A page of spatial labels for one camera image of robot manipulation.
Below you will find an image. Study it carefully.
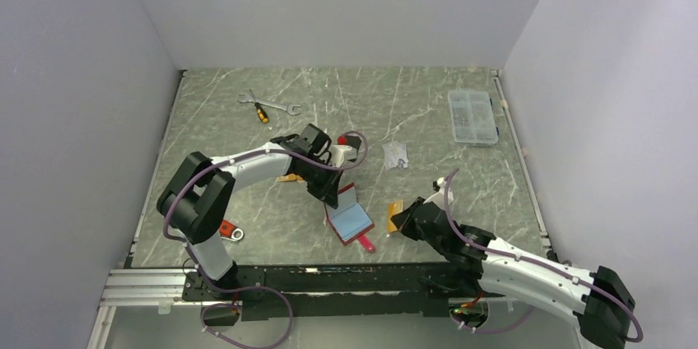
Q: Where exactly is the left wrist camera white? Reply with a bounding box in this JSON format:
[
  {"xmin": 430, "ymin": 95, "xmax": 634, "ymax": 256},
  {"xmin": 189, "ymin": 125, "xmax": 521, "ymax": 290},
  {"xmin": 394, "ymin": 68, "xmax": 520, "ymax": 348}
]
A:
[{"xmin": 329, "ymin": 135, "xmax": 362, "ymax": 167}]

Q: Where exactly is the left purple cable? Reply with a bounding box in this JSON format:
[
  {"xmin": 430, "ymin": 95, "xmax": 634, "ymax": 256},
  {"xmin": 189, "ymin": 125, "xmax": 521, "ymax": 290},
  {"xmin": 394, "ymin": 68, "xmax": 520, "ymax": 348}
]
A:
[{"xmin": 162, "ymin": 131, "xmax": 369, "ymax": 349}]

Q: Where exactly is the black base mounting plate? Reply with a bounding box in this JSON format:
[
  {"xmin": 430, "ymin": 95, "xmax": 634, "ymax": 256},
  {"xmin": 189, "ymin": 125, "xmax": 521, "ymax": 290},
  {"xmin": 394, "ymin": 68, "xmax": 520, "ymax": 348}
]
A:
[{"xmin": 181, "ymin": 262, "xmax": 482, "ymax": 321}]

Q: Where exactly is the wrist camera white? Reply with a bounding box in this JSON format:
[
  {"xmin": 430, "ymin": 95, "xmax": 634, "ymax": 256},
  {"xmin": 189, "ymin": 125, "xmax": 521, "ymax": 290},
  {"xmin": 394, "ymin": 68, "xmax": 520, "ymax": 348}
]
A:
[
  {"xmin": 425, "ymin": 177, "xmax": 454, "ymax": 211},
  {"xmin": 329, "ymin": 135, "xmax": 362, "ymax": 167}
]

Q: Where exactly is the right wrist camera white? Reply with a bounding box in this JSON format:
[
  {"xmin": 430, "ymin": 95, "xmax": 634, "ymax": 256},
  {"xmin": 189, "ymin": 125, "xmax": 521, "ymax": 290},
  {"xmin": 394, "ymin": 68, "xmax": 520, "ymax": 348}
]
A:
[{"xmin": 425, "ymin": 177, "xmax": 454, "ymax": 211}]

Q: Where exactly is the stack of silver cards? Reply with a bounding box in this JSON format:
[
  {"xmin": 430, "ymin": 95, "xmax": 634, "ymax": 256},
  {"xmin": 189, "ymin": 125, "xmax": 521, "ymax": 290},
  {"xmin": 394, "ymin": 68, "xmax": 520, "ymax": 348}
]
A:
[{"xmin": 382, "ymin": 141, "xmax": 409, "ymax": 170}]

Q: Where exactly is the yellow black screwdriver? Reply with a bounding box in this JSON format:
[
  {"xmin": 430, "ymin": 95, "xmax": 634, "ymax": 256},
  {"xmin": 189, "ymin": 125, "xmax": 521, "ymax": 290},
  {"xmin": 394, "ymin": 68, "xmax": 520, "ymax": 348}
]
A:
[{"xmin": 249, "ymin": 89, "xmax": 269, "ymax": 123}]

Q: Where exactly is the gold VIP card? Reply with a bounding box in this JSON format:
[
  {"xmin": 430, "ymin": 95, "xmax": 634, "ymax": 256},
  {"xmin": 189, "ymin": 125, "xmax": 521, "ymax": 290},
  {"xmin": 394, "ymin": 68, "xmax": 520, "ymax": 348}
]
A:
[{"xmin": 386, "ymin": 199, "xmax": 404, "ymax": 237}]

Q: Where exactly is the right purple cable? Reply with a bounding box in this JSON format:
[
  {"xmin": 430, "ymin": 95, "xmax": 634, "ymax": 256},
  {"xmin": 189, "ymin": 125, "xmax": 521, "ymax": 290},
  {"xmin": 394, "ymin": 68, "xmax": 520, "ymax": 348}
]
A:
[{"xmin": 442, "ymin": 168, "xmax": 644, "ymax": 344}]

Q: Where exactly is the purple cable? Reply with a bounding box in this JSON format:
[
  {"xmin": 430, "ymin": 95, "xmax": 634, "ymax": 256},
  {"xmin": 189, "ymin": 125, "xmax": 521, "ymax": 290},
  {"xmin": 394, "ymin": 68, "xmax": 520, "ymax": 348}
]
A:
[
  {"xmin": 442, "ymin": 168, "xmax": 644, "ymax": 344},
  {"xmin": 162, "ymin": 131, "xmax": 369, "ymax": 349}
]

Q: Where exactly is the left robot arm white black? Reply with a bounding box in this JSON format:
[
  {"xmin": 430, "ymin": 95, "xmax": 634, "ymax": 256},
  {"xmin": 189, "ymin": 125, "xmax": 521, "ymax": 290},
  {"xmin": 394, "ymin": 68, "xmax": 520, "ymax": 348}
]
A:
[{"xmin": 156, "ymin": 123, "xmax": 367, "ymax": 300}]

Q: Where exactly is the red leather card holder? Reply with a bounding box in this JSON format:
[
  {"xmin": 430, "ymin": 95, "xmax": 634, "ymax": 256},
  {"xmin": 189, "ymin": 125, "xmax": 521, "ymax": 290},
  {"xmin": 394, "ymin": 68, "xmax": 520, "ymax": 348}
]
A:
[{"xmin": 323, "ymin": 183, "xmax": 376, "ymax": 254}]

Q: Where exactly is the silver open-end wrench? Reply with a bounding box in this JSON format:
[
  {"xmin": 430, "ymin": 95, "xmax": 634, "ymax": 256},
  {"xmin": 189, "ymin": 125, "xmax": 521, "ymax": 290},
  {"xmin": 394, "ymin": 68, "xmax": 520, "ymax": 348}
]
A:
[{"xmin": 238, "ymin": 92, "xmax": 301, "ymax": 116}]

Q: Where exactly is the clear plastic compartment box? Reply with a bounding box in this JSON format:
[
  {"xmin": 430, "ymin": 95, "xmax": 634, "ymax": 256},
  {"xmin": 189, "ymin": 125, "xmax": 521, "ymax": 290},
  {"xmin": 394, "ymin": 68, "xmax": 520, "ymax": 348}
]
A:
[{"xmin": 447, "ymin": 89, "xmax": 499, "ymax": 147}]

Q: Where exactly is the red handled adjustable wrench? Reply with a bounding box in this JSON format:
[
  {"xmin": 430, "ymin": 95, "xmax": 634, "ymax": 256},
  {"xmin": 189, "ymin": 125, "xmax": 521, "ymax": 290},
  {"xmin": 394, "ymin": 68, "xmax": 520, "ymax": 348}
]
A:
[{"xmin": 218, "ymin": 220, "xmax": 244, "ymax": 242}]

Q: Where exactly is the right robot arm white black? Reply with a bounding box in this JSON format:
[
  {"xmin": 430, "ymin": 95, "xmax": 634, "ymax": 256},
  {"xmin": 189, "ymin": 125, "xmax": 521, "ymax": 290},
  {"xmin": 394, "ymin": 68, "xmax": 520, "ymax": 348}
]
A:
[{"xmin": 389, "ymin": 198, "xmax": 635, "ymax": 348}]

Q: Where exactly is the aluminium rail frame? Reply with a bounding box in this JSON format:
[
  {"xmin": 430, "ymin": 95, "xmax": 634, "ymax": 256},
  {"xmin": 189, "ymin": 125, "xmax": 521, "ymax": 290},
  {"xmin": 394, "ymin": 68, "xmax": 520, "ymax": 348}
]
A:
[{"xmin": 88, "ymin": 268, "xmax": 235, "ymax": 348}]

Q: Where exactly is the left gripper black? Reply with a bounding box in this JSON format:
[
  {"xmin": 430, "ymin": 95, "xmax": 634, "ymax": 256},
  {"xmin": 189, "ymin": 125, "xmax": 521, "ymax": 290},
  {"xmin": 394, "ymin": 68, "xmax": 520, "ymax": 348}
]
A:
[{"xmin": 295, "ymin": 156, "xmax": 344, "ymax": 209}]

